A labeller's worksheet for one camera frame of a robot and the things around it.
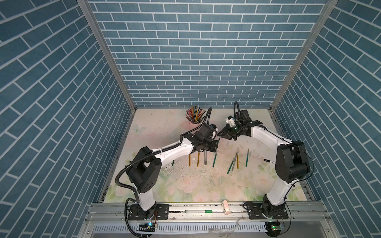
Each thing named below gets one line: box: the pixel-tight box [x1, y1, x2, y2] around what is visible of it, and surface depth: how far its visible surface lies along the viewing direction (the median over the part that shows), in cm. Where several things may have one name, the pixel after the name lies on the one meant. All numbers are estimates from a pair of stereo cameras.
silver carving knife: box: [231, 151, 239, 172], surface depth 93 cm
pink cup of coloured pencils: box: [184, 106, 206, 130], surface depth 101 cm
